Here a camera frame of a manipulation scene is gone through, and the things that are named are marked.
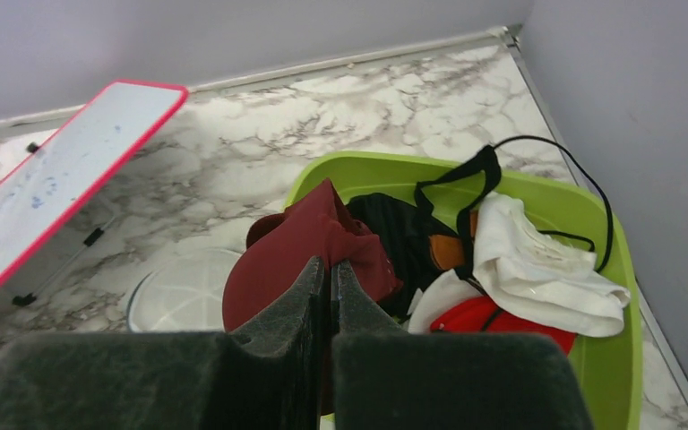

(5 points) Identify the white mesh laundry bag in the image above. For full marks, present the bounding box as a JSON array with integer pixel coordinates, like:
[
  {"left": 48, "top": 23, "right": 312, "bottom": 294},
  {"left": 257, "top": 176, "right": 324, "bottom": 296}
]
[{"left": 125, "top": 247, "right": 240, "bottom": 332}]

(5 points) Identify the green plastic basin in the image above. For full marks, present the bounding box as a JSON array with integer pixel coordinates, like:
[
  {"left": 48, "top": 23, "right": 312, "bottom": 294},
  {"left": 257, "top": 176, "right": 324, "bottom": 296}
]
[{"left": 285, "top": 150, "right": 643, "bottom": 429}]

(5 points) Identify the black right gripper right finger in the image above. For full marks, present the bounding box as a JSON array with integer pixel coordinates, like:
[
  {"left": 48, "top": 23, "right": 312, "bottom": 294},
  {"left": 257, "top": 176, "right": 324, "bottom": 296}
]
[{"left": 331, "top": 262, "right": 593, "bottom": 429}]

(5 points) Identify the red framed whiteboard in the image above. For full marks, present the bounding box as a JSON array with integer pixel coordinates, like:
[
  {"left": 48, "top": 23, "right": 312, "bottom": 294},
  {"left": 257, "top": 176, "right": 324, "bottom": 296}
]
[{"left": 0, "top": 80, "right": 189, "bottom": 287}]

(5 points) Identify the white cloth garment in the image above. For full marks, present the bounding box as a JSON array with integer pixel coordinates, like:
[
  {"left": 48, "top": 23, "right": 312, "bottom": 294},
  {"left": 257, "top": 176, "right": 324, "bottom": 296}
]
[{"left": 408, "top": 192, "right": 631, "bottom": 338}]

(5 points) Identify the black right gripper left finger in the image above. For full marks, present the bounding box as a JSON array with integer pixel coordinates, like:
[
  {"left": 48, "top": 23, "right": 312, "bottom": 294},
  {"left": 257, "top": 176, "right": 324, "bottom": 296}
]
[{"left": 0, "top": 258, "right": 327, "bottom": 429}]

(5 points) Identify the dark red bra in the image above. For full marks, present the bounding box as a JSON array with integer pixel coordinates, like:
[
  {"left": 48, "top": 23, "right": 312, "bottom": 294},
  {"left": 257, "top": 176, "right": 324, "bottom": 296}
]
[{"left": 218, "top": 180, "right": 401, "bottom": 429}]

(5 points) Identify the bright red garment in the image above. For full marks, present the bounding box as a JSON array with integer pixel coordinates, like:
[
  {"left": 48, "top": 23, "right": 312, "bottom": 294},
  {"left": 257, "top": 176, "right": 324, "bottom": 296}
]
[{"left": 430, "top": 297, "right": 577, "bottom": 355}]

